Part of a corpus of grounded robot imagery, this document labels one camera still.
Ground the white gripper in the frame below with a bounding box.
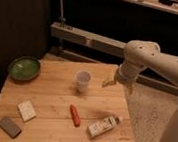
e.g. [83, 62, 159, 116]
[101, 60, 142, 94]

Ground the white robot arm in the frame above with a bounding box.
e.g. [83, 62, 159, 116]
[106, 40, 178, 142]

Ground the green ceramic bowl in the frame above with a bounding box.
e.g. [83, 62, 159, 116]
[8, 56, 41, 82]

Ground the translucent plastic cup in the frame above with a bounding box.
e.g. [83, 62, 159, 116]
[75, 71, 92, 93]

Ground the white tube with box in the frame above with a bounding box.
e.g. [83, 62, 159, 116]
[87, 116, 123, 139]

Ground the wooden table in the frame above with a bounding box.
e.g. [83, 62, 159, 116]
[0, 60, 135, 142]

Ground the red marker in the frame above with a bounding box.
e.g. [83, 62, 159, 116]
[69, 104, 81, 127]

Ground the grey metal beam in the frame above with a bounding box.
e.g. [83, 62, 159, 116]
[51, 22, 125, 57]

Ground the metal pole stand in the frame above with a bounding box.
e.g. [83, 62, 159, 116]
[59, 0, 66, 27]

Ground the white sponge block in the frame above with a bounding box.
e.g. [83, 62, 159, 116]
[18, 100, 37, 122]

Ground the grey rectangular block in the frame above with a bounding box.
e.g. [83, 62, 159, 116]
[0, 116, 21, 139]

